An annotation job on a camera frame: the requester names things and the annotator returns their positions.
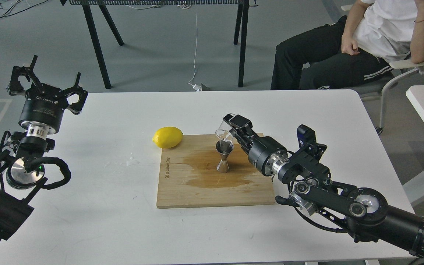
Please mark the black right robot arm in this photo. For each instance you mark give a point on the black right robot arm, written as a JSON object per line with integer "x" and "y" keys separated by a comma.
{"x": 363, "y": 213}

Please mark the clear glass measuring cup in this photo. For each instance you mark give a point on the clear glass measuring cup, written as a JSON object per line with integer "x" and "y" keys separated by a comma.
{"x": 225, "y": 132}

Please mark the steel double jigger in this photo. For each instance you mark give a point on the steel double jigger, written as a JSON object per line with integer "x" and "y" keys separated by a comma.
{"x": 224, "y": 148}

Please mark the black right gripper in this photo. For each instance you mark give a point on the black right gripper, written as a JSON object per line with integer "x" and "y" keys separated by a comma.
{"x": 265, "y": 153}

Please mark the seated person white shirt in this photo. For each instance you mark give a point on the seated person white shirt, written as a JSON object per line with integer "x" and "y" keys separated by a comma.
{"x": 355, "y": 50}

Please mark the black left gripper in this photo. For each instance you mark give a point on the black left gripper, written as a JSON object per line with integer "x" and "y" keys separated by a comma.
{"x": 42, "y": 110}

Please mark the wooden cutting board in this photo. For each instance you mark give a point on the wooden cutting board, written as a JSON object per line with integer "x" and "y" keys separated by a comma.
{"x": 188, "y": 177}

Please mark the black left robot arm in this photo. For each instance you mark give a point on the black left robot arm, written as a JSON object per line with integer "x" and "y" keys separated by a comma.
{"x": 24, "y": 168}

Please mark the yellow lemon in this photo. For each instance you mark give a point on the yellow lemon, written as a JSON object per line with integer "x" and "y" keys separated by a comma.
{"x": 167, "y": 137}

